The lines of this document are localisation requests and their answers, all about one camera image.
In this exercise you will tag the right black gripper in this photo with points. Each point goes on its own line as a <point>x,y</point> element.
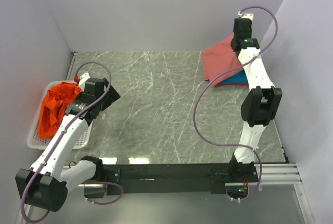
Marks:
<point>251,31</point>

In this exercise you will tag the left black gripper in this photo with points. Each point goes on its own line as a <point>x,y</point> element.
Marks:
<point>111,97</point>

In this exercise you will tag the salmon pink t-shirt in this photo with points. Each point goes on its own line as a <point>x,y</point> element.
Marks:
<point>218,59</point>

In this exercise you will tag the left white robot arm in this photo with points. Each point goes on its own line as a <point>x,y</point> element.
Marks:
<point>45,184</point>

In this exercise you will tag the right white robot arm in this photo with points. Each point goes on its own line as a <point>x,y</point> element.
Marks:
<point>260,106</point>

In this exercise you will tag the folded blue t-shirt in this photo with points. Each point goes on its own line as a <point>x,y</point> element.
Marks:
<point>237,79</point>

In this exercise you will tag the orange t-shirt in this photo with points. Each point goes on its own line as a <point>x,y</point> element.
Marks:
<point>53,107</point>

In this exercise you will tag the white plastic basket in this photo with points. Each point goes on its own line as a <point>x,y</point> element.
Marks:
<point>35,142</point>

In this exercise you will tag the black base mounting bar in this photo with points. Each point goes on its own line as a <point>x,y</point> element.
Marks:
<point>177,178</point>

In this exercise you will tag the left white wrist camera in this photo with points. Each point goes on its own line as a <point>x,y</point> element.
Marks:
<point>82,78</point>

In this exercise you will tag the aluminium frame rail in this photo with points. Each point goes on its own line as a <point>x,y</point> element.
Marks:
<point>271,174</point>

